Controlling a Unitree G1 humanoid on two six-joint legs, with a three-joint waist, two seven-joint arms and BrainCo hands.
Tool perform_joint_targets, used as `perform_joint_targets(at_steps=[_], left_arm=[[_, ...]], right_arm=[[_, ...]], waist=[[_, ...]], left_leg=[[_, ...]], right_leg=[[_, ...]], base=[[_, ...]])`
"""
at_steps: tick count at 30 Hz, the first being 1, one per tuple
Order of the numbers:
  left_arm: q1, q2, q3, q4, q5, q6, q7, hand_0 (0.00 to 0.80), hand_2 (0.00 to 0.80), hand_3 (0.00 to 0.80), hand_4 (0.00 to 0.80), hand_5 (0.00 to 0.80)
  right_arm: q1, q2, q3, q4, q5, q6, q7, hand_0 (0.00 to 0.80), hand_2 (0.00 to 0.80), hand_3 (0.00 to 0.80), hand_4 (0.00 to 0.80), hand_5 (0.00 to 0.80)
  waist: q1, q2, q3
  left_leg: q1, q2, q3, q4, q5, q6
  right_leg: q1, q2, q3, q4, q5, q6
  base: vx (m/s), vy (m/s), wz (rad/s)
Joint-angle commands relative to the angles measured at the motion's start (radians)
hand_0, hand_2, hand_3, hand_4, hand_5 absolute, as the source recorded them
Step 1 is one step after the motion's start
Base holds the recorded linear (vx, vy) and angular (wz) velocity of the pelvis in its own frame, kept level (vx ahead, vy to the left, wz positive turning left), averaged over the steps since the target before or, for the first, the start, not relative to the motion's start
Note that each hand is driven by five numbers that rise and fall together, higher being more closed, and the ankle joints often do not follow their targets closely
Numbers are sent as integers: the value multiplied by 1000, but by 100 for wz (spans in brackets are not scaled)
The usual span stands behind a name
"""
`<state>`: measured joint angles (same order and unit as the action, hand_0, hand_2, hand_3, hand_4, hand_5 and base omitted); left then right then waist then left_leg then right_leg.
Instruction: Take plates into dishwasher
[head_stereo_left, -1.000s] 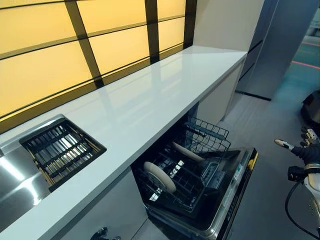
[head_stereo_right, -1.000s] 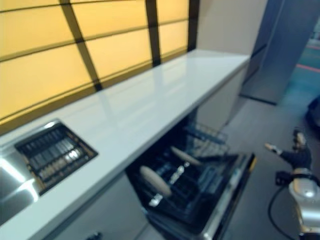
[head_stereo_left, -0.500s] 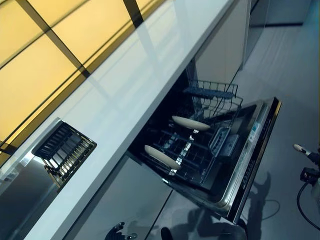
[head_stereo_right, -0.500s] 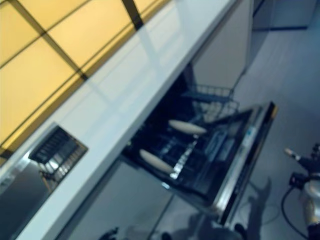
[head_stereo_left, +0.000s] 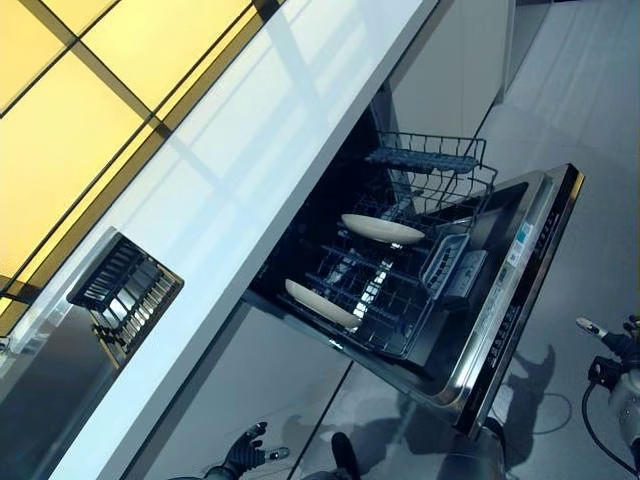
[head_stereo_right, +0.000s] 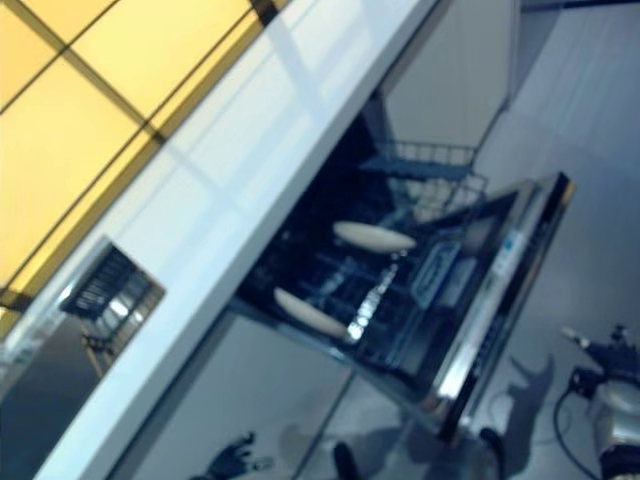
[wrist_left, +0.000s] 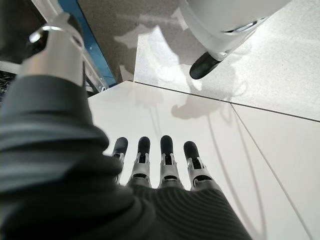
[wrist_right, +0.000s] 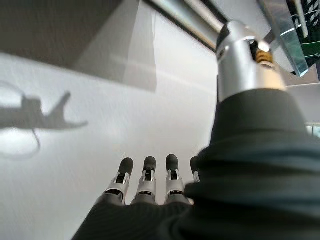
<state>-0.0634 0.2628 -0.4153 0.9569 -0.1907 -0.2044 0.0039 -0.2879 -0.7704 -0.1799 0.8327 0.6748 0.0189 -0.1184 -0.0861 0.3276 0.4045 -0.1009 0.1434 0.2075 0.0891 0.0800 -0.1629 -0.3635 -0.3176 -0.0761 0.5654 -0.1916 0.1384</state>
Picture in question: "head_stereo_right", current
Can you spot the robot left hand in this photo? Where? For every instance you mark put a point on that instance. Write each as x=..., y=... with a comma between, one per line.
x=240, y=460

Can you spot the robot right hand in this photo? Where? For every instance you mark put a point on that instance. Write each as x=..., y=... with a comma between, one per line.
x=615, y=355

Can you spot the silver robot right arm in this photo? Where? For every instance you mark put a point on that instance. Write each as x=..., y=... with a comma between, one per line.
x=620, y=425

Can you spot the black dishwasher plate rack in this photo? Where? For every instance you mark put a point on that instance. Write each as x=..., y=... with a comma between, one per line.
x=340, y=275

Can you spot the narrow white cabinet door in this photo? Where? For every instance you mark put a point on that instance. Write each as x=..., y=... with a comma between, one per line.
x=260, y=390

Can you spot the black sink drying rack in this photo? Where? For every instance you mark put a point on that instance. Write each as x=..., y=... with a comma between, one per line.
x=110, y=290

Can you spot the stainless steel sink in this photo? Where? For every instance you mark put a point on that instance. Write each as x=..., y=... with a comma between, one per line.
x=45, y=360

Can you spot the white end cabinet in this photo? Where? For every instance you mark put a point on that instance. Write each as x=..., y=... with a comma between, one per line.
x=450, y=75

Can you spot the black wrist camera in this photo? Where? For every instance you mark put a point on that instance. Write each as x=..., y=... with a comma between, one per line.
x=584, y=382

